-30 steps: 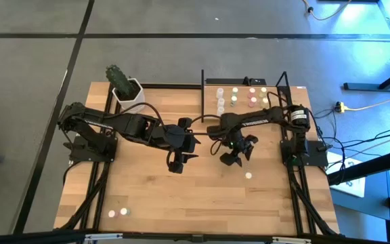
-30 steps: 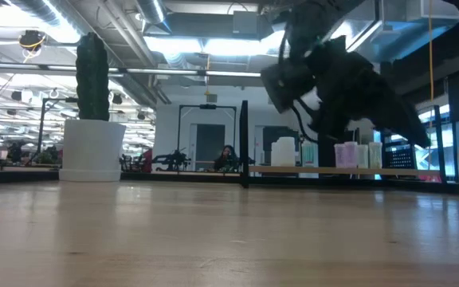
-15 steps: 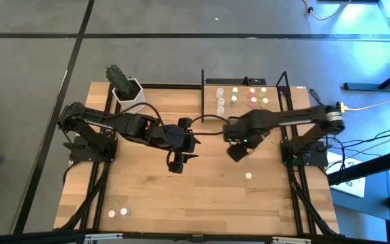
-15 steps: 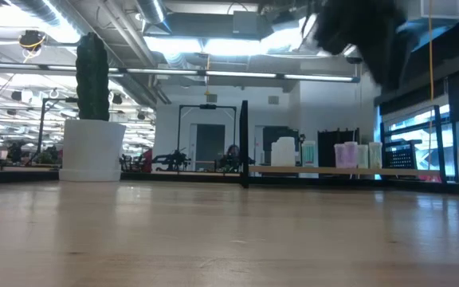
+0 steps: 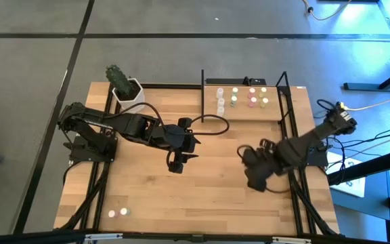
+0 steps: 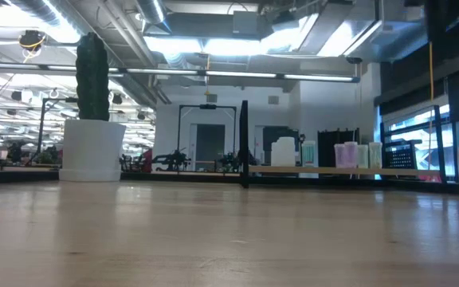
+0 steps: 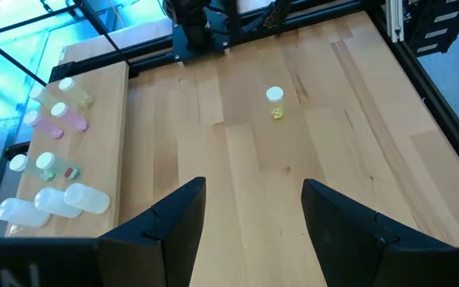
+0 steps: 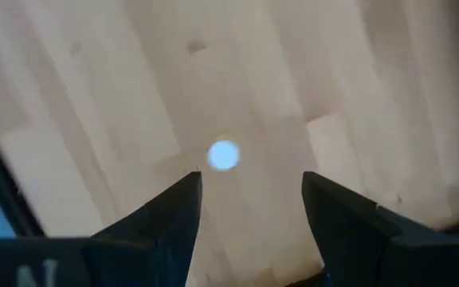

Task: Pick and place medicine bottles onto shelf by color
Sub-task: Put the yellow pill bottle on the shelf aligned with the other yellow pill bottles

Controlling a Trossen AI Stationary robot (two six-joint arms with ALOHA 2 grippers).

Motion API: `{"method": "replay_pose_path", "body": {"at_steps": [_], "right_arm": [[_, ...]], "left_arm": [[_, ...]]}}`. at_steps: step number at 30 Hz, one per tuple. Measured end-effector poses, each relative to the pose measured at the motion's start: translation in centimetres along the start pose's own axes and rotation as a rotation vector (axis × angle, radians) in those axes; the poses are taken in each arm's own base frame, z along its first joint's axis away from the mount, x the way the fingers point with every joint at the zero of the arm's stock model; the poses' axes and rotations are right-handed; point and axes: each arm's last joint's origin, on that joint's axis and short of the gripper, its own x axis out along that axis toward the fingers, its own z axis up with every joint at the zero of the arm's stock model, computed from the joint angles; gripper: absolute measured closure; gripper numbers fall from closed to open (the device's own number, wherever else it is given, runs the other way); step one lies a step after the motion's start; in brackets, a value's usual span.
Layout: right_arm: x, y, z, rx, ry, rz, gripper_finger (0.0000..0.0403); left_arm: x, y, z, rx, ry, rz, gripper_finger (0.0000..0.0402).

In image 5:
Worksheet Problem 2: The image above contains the black left forearm cable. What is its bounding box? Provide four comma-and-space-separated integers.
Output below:
105, 102, 167, 129

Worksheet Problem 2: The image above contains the black camera cable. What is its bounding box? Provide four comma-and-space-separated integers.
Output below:
237, 144, 293, 194
185, 114, 230, 136

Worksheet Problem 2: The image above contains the beige power cable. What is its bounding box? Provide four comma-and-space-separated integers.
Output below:
347, 96, 390, 112

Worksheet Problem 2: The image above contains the blue-lit metal table frame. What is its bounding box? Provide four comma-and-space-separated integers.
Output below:
343, 0, 390, 92

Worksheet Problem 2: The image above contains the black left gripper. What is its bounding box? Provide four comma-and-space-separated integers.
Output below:
162, 117, 201, 163

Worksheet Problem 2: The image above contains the silver metal bracket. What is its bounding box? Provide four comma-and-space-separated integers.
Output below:
84, 232, 124, 242
271, 236, 312, 244

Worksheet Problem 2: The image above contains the black left camera cable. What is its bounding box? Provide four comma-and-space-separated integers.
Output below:
185, 114, 230, 136

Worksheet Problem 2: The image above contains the black floor cable bundle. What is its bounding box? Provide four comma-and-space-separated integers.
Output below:
316, 100, 390, 186

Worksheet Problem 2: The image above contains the beige cable with black plug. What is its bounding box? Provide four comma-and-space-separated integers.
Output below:
301, 0, 353, 22

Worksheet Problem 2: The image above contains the green cactus plant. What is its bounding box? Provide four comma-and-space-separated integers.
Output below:
105, 64, 137, 98

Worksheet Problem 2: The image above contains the black aluminium table frame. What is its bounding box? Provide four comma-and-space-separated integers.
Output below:
0, 81, 390, 244

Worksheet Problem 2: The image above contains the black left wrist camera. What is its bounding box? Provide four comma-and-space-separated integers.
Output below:
167, 150, 185, 175

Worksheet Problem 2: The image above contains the white printed sheet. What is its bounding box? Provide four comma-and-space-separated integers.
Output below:
326, 151, 366, 199

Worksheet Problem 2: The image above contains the black shelf side panel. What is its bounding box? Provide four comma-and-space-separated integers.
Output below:
200, 69, 206, 123

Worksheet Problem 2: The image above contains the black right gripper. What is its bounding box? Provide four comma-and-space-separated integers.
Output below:
242, 138, 284, 174

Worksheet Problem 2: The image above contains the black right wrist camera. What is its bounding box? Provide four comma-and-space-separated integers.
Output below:
245, 167, 274, 192

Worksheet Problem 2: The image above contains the black desk beam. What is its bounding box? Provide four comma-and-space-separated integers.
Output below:
326, 147, 390, 186

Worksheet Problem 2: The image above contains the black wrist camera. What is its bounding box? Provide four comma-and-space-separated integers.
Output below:
245, 167, 274, 192
167, 150, 185, 175

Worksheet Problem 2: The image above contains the wooden shelf board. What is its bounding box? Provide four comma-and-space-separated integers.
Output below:
203, 85, 283, 122

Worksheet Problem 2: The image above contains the black right camera cable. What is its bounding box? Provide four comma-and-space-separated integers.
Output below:
237, 144, 293, 194

